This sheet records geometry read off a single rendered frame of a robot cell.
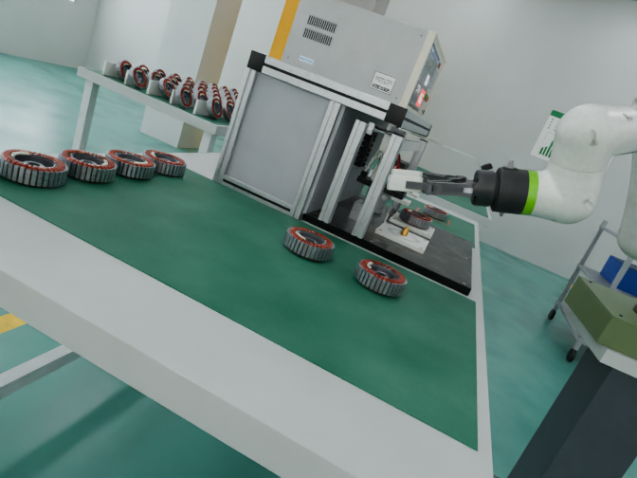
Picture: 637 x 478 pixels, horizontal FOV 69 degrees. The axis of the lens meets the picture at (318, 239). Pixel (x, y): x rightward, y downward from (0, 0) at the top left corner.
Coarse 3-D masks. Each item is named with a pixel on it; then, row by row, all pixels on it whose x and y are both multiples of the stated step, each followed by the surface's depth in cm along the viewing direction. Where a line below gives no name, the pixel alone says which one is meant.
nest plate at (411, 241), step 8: (384, 224) 144; (376, 232) 134; (384, 232) 133; (392, 232) 137; (400, 232) 141; (392, 240) 133; (400, 240) 132; (408, 240) 135; (416, 240) 139; (424, 240) 143; (416, 248) 131; (424, 248) 132
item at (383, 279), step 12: (360, 264) 99; (372, 264) 101; (384, 264) 103; (360, 276) 97; (372, 276) 94; (384, 276) 95; (396, 276) 100; (372, 288) 95; (384, 288) 94; (396, 288) 95
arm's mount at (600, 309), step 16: (576, 288) 146; (592, 288) 138; (608, 288) 146; (576, 304) 141; (592, 304) 131; (608, 304) 127; (624, 304) 133; (592, 320) 127; (608, 320) 120; (624, 320) 118; (592, 336) 124; (608, 336) 119; (624, 336) 118; (624, 352) 119
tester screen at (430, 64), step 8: (432, 48) 124; (432, 56) 130; (424, 64) 123; (432, 64) 136; (424, 72) 128; (432, 72) 142; (424, 80) 134; (424, 88) 140; (416, 96) 134; (424, 96) 147
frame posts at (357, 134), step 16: (352, 144) 120; (400, 144) 115; (352, 160) 120; (384, 160) 117; (416, 160) 175; (336, 176) 122; (384, 176) 118; (336, 192) 122; (336, 208) 126; (368, 208) 121; (368, 224) 123
